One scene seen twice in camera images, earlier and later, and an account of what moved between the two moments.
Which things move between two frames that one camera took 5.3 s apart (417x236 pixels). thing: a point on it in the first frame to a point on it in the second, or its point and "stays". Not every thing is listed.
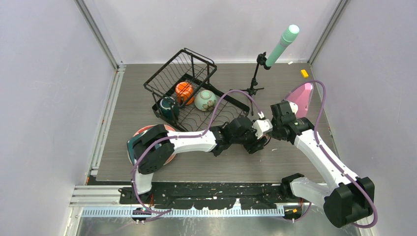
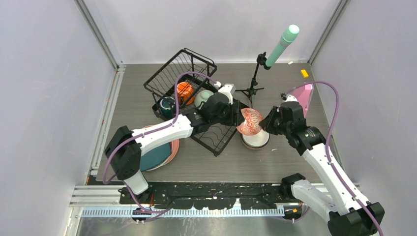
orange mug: (184, 92) stays
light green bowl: (205, 100) stays
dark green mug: (169, 109) stays
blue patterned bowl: (268, 137) to (251, 126)
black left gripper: (256, 144) to (235, 117)
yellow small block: (304, 73) stays
